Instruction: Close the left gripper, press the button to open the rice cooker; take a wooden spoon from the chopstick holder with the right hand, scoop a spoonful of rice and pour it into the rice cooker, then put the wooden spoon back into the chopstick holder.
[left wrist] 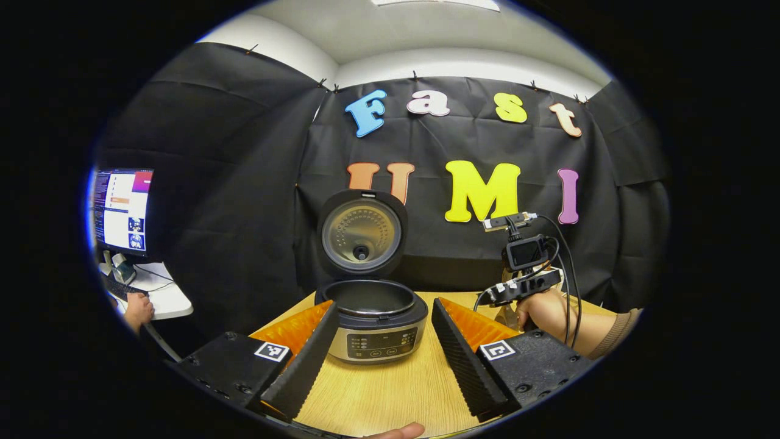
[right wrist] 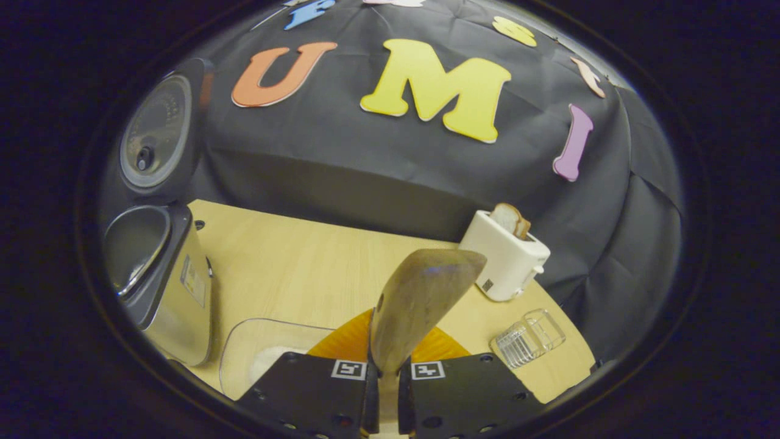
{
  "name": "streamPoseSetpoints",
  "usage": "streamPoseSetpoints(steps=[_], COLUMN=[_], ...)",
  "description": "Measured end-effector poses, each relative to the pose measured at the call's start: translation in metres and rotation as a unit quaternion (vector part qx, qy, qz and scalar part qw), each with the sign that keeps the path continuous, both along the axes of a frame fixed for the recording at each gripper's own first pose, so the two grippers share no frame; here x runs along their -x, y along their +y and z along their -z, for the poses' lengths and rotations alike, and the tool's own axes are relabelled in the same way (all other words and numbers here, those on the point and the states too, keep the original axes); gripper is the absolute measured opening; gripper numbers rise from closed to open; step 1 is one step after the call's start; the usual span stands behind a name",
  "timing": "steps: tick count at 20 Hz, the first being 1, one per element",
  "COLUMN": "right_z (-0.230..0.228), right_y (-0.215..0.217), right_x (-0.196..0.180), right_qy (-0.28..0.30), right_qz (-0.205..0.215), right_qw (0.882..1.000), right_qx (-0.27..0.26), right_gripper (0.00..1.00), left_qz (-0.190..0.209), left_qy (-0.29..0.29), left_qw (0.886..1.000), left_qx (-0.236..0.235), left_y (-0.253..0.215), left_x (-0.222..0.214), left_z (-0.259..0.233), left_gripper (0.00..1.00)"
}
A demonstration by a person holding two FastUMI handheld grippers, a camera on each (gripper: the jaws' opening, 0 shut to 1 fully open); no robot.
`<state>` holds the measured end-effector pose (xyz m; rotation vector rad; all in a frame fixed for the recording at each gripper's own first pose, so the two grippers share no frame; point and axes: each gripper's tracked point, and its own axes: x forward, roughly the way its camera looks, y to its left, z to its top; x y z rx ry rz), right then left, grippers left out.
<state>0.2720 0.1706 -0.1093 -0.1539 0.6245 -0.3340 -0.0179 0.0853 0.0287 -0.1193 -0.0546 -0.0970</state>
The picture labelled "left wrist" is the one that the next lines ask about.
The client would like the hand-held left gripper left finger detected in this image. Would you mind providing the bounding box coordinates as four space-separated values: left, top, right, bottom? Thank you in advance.
177 301 340 423

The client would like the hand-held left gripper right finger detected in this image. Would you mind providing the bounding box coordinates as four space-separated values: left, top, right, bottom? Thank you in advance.
431 298 595 423

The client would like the black silver rice cooker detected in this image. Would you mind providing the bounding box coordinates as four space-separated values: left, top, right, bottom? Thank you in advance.
314 189 429 365

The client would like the white side table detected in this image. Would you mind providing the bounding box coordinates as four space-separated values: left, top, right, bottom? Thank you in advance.
101 261 194 360

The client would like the black backdrop cloth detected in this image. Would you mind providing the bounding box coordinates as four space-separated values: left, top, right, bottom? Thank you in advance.
97 43 671 342

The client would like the black keyboard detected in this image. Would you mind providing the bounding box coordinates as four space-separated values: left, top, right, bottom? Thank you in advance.
104 274 147 301

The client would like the computer monitor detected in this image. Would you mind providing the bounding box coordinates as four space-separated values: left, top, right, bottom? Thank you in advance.
91 168 154 255

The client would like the ceiling light panel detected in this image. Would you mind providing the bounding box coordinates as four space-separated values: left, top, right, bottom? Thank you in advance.
372 0 500 12

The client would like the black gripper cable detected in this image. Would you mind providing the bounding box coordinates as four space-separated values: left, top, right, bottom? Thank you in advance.
474 213 583 349

